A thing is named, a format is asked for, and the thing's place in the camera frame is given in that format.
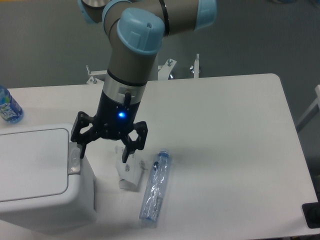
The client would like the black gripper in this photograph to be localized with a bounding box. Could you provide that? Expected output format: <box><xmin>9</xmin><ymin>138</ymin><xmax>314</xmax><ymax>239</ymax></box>
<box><xmin>70</xmin><ymin>91</ymin><xmax>148</xmax><ymax>163</ymax></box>

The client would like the clear empty plastic bottle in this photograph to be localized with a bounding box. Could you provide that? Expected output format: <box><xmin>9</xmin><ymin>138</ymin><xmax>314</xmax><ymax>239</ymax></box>
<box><xmin>139</xmin><ymin>148</ymin><xmax>172</xmax><ymax>228</ymax></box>

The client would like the black clamp at table edge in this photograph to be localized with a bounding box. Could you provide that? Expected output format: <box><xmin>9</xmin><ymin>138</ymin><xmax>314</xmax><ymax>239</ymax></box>
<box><xmin>302</xmin><ymin>202</ymin><xmax>320</xmax><ymax>229</ymax></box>

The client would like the white bracket with bolt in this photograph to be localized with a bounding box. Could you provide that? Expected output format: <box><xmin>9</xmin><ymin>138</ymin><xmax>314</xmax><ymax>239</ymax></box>
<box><xmin>189</xmin><ymin>53</ymin><xmax>201</xmax><ymax>79</ymax></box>

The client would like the blue labelled water bottle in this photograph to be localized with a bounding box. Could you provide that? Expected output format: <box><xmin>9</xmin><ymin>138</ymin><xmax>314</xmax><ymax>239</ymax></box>
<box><xmin>0</xmin><ymin>85</ymin><xmax>24</xmax><ymax>124</ymax></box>

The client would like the crumpled white paper carton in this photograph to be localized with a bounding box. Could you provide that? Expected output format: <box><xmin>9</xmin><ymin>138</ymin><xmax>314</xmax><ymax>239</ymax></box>
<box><xmin>115</xmin><ymin>145</ymin><xmax>147</xmax><ymax>191</ymax></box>

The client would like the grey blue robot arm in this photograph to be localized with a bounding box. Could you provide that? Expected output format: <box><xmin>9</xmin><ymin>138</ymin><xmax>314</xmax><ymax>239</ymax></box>
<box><xmin>70</xmin><ymin>0</ymin><xmax>218</xmax><ymax>162</ymax></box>

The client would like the white frame at right edge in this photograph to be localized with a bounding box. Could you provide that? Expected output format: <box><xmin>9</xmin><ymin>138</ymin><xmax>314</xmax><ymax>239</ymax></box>
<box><xmin>295</xmin><ymin>84</ymin><xmax>320</xmax><ymax>133</ymax></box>

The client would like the white push-lid trash can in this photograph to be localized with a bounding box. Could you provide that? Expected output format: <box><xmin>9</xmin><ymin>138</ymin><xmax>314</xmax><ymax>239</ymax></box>
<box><xmin>0</xmin><ymin>123</ymin><xmax>97</xmax><ymax>232</ymax></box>

